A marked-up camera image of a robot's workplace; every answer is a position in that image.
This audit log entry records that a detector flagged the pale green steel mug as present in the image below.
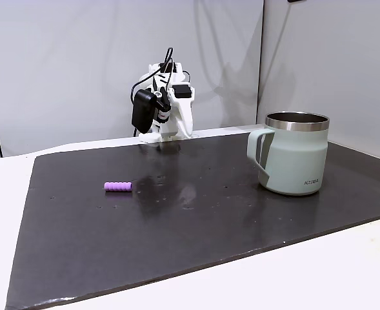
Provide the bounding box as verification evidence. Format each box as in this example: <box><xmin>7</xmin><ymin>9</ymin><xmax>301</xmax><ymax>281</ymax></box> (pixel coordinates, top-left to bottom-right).
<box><xmin>246</xmin><ymin>111</ymin><xmax>331</xmax><ymax>196</ymax></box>

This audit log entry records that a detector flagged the black camera cable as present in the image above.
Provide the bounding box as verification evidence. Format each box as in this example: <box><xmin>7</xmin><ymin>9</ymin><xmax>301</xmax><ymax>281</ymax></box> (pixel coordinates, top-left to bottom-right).
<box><xmin>131</xmin><ymin>47</ymin><xmax>175</xmax><ymax>98</ymax></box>

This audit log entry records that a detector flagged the purple ribbed pen grip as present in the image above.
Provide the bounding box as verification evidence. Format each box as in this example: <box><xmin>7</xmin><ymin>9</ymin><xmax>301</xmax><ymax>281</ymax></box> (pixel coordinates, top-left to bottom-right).
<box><xmin>104</xmin><ymin>181</ymin><xmax>134</xmax><ymax>194</ymax></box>

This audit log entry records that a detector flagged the black camera box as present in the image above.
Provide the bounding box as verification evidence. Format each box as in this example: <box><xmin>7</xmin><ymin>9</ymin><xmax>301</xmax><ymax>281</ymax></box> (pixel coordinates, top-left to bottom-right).
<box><xmin>131</xmin><ymin>89</ymin><xmax>157</xmax><ymax>134</ymax></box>

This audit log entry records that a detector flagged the black table mat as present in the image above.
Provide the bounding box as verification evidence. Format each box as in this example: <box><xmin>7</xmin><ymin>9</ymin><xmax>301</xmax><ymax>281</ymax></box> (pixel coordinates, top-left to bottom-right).
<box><xmin>5</xmin><ymin>134</ymin><xmax>380</xmax><ymax>310</ymax></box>

